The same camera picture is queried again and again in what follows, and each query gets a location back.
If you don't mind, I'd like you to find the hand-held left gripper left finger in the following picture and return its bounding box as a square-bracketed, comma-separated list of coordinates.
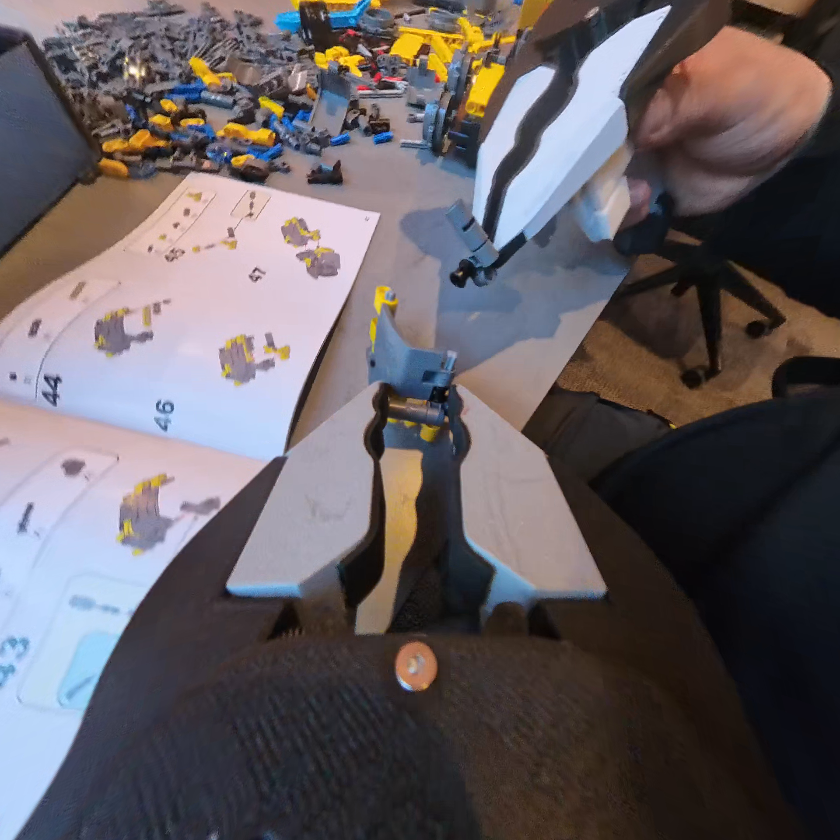
[225, 382, 388, 601]

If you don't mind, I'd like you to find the person's right forearm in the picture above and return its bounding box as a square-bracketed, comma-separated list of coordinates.
[669, 0, 840, 299]

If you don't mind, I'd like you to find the dark grey cardboard box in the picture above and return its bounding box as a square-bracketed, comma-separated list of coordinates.
[0, 26, 99, 253]

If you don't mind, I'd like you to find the pile of loose building bricks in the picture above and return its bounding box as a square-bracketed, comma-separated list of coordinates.
[42, 0, 395, 185]

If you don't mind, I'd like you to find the grey curved panel piece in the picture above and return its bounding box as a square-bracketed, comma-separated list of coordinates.
[308, 66, 355, 132]

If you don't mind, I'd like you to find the black office chair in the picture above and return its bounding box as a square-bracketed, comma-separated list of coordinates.
[613, 230, 788, 388]

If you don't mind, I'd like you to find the person's right hand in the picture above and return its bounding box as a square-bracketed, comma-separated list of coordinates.
[625, 26, 834, 228]

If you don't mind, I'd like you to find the yellow blue beam assembly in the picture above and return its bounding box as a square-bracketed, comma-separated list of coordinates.
[276, 0, 382, 40]

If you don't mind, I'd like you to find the grey yellow brick subassembly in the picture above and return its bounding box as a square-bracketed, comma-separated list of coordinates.
[366, 285, 460, 442]

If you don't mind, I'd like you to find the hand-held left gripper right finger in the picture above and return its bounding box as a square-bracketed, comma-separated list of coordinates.
[449, 384, 608, 614]

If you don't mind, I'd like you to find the yellow black brick vehicle model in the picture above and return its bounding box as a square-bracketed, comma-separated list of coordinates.
[390, 0, 526, 168]

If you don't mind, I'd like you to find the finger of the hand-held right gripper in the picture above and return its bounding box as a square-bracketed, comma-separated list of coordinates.
[472, 64, 559, 244]
[489, 5, 672, 270]

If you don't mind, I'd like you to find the white building instruction booklet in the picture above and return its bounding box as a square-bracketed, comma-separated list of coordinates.
[0, 172, 382, 840]

